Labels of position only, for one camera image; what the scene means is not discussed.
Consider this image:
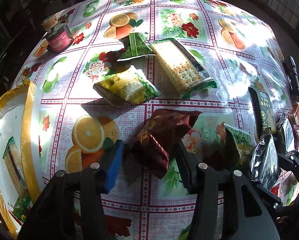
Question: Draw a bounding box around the dark red gold snack bag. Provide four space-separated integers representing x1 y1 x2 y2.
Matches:
131 108 200 179

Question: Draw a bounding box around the green-edged cracker pack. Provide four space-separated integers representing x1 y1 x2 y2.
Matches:
150 38 217 99
3 137 28 198

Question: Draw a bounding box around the dark foil snack bag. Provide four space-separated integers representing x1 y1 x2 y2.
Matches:
275 114 295 155

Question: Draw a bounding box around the silver foil snack bag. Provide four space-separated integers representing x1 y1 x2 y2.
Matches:
248 127 280 190

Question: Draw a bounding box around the green yellow snack packet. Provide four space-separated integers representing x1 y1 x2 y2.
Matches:
223 124 253 172

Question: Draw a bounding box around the clear nut mix packet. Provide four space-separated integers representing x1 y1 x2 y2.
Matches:
249 87 276 139

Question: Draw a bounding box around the yellow green snack bag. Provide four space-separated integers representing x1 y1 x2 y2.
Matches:
93 65 160 108

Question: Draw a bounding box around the floral fruit print tablecloth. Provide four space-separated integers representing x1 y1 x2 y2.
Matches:
0 0 299 240

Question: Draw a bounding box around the green peas snack bag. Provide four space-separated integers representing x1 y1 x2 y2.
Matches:
12 194 31 223

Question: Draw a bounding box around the yellow white shallow box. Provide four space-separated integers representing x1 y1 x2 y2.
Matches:
0 80 44 238

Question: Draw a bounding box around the black flashlight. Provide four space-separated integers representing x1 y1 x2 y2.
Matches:
287 56 299 102

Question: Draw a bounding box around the green striped snack bag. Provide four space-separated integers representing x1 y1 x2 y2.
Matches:
117 33 155 61

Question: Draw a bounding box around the pink labelled jar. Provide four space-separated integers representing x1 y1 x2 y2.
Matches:
45 23 74 54

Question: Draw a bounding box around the small beige round container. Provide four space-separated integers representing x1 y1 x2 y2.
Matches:
41 14 58 32

